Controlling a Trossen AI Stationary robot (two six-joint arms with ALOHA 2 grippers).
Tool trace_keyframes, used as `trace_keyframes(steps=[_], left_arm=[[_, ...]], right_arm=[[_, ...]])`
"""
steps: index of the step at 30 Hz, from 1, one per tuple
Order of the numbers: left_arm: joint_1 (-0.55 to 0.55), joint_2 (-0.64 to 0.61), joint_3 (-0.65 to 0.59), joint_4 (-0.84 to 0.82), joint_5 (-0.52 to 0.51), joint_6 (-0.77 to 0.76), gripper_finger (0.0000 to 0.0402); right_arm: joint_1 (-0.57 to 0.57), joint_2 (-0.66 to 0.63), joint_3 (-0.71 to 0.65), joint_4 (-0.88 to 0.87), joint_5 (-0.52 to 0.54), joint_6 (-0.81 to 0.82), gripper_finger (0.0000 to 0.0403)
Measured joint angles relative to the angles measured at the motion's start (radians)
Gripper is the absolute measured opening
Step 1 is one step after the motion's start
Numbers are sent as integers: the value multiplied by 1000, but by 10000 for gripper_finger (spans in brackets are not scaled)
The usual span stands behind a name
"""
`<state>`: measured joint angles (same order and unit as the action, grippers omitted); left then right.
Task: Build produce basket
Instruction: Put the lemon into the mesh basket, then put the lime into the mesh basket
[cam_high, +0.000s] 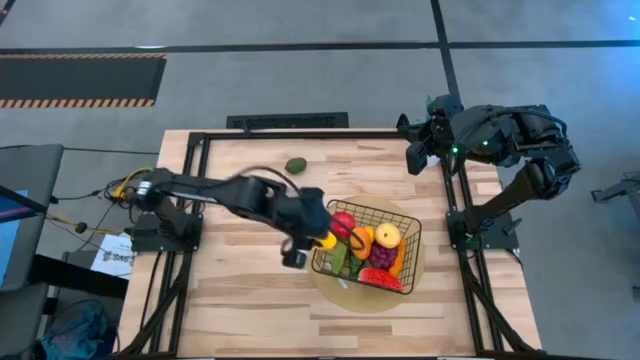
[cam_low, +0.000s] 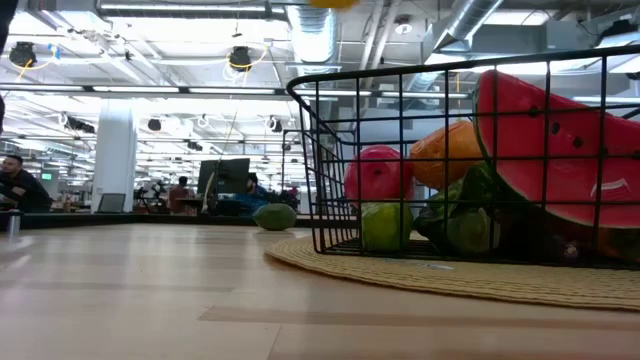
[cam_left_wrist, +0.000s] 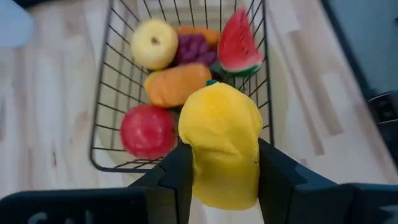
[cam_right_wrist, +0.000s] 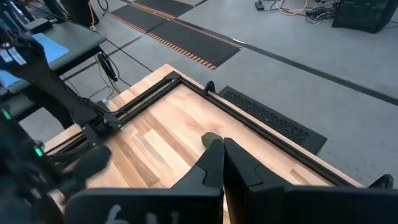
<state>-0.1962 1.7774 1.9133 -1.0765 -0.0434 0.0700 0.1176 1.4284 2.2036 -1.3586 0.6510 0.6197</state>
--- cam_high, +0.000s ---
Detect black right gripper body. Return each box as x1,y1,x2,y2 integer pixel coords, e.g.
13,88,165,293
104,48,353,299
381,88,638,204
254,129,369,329
414,94,469,156

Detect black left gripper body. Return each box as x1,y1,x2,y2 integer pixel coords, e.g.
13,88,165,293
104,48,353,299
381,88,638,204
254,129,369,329
272,188,332,249

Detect red apple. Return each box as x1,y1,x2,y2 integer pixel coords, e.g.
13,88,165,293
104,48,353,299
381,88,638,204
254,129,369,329
329,211,357,240

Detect orange fruit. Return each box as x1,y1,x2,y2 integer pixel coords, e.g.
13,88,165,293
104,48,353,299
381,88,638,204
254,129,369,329
348,227,373,261

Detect light green leafy vegetable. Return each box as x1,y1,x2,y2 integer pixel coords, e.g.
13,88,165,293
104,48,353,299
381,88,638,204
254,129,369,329
330,241,349,276

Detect pale yellow pear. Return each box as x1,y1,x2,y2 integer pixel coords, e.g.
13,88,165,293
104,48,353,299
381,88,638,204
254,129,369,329
374,222,402,250

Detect purple grape bunch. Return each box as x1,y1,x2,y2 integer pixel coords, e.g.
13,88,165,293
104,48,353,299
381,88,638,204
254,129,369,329
368,243,399,270

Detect red watermelon slice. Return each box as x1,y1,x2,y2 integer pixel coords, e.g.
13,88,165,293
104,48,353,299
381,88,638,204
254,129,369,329
357,267,404,293

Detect orange carrot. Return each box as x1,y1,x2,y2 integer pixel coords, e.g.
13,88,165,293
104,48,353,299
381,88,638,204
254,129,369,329
388,238,407,279

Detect black wire basket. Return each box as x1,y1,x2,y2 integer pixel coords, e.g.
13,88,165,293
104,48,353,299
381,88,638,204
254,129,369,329
310,198,423,296

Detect round woven straw placemat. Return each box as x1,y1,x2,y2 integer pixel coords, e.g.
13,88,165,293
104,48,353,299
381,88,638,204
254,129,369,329
307,194,427,315

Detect dark green avocado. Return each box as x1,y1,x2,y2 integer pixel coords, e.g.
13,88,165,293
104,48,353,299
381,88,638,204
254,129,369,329
284,156,308,176

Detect black floor vent grille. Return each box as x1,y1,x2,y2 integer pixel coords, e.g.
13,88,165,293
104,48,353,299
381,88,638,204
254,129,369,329
225,111,350,130

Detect black tripod leg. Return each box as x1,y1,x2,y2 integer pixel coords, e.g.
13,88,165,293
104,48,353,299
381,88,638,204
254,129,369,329
591,172,640,221

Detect white printed paper sheet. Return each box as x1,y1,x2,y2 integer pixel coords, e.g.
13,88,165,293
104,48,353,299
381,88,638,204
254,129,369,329
90,232,136,280

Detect blue bag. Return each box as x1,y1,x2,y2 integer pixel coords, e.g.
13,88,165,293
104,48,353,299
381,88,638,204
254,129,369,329
39,299,119,360

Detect black hazard-striped floor mat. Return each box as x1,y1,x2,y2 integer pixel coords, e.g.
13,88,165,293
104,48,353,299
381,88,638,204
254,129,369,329
0,53,168,109

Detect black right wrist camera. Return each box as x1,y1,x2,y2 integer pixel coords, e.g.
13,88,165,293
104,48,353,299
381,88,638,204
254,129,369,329
405,141,430,176

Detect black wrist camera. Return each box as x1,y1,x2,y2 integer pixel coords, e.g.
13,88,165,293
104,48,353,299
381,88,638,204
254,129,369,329
281,248,308,270
405,141,430,176

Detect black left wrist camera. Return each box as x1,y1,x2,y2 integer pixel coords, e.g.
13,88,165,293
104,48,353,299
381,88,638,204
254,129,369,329
281,248,308,270

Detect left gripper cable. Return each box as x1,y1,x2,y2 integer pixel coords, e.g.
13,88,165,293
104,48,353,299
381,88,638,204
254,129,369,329
239,164,301,196

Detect black metal table frame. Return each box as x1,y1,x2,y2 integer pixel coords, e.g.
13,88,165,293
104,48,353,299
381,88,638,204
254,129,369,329
117,127,546,360

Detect yellow cable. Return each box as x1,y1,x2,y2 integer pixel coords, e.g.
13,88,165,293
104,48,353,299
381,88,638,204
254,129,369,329
110,167,156,201

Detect black floor cables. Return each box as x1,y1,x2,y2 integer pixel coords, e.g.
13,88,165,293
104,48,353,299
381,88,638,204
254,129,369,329
49,174,151,241

